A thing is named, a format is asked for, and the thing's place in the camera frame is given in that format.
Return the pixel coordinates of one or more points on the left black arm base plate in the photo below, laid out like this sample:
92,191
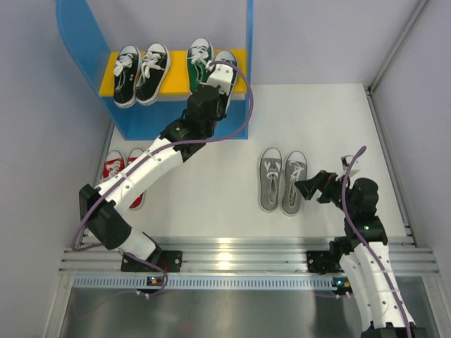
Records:
168,260

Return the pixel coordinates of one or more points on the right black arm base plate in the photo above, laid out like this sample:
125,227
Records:
322,262

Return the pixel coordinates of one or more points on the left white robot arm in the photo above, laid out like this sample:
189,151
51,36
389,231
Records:
102,207

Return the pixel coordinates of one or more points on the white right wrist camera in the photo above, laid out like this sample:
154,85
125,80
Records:
350,165

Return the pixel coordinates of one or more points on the green canvas sneaker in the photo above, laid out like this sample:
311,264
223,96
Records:
227,56
199,54

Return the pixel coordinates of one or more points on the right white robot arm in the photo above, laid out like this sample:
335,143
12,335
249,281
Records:
362,254

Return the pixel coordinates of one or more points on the aluminium rail frame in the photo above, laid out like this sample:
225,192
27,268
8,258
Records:
242,238

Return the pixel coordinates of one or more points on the left grey canvas sneaker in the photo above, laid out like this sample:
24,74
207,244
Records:
270,171

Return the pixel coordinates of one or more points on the red canvas sneaker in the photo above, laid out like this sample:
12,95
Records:
113,164
135,154

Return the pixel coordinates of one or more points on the right grey canvas sneaker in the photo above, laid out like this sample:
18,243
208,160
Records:
295,170

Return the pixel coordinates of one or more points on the black canvas sneaker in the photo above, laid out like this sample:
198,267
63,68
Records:
154,69
126,72

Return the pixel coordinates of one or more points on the blue and yellow shoe shelf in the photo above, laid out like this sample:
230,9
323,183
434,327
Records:
94,34

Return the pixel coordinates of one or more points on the perforated cable duct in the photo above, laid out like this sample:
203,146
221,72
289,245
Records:
212,282

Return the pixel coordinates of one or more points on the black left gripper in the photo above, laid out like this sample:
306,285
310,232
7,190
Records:
218,108

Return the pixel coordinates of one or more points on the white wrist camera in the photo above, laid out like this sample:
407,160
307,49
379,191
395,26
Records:
350,165
221,76

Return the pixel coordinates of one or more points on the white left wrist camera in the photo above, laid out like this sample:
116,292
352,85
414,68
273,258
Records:
221,76

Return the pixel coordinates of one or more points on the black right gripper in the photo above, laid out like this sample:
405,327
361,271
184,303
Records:
325,186

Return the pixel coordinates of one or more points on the grey canvas sneaker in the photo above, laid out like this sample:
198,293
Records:
270,171
295,170

